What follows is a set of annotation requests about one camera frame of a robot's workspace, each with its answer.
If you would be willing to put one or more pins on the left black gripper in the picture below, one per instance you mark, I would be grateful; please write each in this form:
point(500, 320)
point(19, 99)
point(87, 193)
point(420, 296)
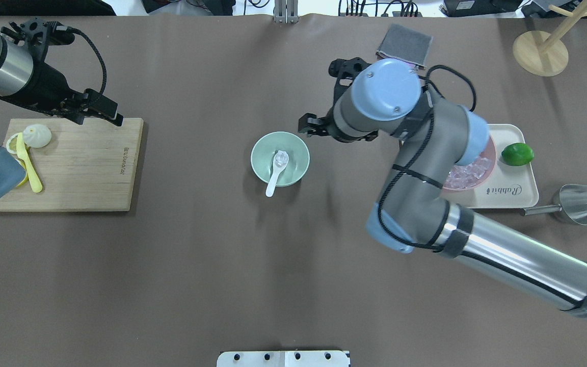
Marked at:
point(49, 84)

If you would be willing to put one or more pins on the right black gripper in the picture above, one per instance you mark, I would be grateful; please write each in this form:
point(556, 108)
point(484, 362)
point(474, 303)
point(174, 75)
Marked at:
point(317, 125)

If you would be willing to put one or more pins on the single clear ice cube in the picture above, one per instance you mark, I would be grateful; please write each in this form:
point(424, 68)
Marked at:
point(281, 159)

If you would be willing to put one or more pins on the white ceramic spoon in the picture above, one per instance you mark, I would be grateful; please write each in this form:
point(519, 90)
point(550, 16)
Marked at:
point(272, 183)

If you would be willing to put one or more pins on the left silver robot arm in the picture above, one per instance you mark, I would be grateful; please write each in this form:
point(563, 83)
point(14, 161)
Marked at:
point(15, 72)

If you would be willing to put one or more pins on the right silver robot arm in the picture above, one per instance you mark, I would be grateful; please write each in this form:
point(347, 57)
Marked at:
point(435, 135)

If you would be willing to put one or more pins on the mint green bowl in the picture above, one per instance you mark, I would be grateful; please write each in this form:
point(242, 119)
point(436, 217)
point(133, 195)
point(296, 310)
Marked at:
point(265, 149)

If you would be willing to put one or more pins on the pile of clear ice cubes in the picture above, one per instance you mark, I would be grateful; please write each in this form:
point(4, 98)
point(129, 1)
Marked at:
point(462, 178)

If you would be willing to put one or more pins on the pink bowl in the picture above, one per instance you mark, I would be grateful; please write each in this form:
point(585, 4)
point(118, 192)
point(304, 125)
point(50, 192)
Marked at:
point(490, 153)

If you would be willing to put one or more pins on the metal ice scoop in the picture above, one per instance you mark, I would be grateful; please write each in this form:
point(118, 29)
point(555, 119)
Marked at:
point(569, 205)

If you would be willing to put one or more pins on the white steamed bun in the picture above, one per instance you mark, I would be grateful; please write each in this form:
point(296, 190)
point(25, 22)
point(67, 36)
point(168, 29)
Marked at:
point(36, 135)

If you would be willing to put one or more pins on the grey folded cloth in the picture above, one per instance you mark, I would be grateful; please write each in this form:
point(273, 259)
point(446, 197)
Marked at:
point(405, 44)

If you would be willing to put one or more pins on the lemon slice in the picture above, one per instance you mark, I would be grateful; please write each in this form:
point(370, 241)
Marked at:
point(14, 142)
point(24, 179)

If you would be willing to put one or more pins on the yellow plastic knife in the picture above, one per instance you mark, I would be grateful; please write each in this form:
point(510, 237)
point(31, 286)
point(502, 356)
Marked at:
point(33, 177)

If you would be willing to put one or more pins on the wooden cutting board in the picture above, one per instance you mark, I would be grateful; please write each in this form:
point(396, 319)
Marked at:
point(85, 168)

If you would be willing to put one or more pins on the green lime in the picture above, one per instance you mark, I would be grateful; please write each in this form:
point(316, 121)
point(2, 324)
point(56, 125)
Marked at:
point(517, 154)

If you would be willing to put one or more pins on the wooden mug tree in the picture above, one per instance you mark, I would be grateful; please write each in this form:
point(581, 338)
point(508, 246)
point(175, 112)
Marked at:
point(542, 53)

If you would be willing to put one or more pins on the beige serving tray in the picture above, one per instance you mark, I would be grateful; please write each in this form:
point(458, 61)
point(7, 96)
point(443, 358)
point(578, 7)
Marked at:
point(507, 187)

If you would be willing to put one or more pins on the aluminium frame post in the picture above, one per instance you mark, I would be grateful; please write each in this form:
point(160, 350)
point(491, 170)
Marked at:
point(286, 11)

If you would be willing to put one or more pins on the white camera pillar base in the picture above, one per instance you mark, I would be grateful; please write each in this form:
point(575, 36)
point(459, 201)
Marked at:
point(320, 357)

